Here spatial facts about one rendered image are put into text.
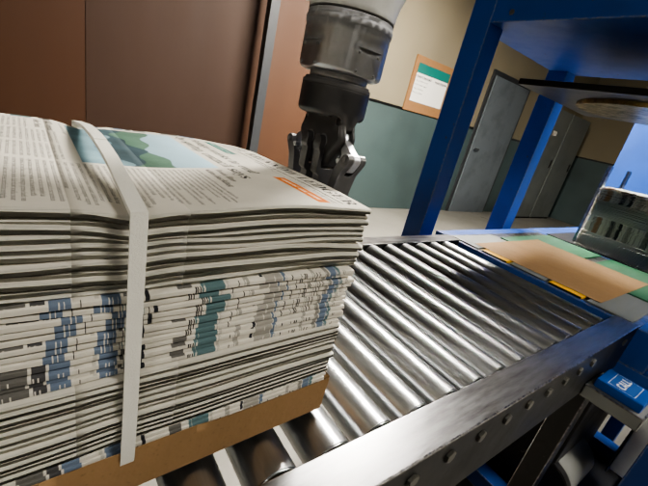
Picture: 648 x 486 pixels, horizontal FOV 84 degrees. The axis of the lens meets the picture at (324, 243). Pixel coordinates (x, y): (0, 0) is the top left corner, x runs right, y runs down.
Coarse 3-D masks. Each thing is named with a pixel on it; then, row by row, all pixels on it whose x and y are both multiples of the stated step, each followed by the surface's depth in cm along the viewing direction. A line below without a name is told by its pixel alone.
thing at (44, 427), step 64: (0, 128) 30; (0, 192) 18; (64, 192) 20; (0, 256) 17; (64, 256) 19; (0, 320) 18; (64, 320) 20; (0, 384) 19; (64, 384) 21; (0, 448) 20; (64, 448) 23
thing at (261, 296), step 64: (192, 192) 25; (256, 192) 28; (320, 192) 33; (192, 256) 23; (256, 256) 27; (320, 256) 30; (192, 320) 25; (256, 320) 29; (320, 320) 34; (192, 384) 27; (256, 384) 31
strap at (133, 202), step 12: (96, 132) 30; (96, 144) 27; (108, 144) 27; (108, 156) 25; (108, 168) 24; (120, 168) 24; (120, 180) 22; (120, 192) 21; (132, 192) 21; (132, 204) 20; (144, 204) 20
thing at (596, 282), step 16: (528, 240) 142; (512, 256) 115; (528, 256) 119; (544, 256) 124; (560, 256) 129; (576, 256) 134; (544, 272) 107; (560, 272) 111; (576, 272) 114; (592, 272) 119; (608, 272) 124; (576, 288) 99; (592, 288) 102; (608, 288) 106; (624, 288) 109
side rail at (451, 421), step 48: (576, 336) 72; (624, 336) 77; (480, 384) 50; (528, 384) 53; (576, 384) 68; (384, 432) 39; (432, 432) 40; (480, 432) 45; (288, 480) 32; (336, 480) 33; (384, 480) 34; (432, 480) 42
